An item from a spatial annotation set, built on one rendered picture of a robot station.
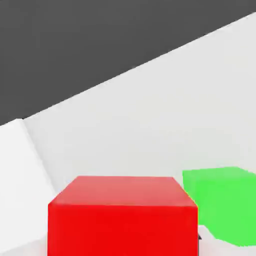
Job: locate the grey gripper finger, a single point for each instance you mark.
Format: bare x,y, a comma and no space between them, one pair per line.
200,240

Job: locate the small red cube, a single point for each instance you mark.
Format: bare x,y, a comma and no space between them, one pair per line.
122,228

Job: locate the small green cube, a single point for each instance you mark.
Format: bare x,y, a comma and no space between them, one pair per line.
224,204

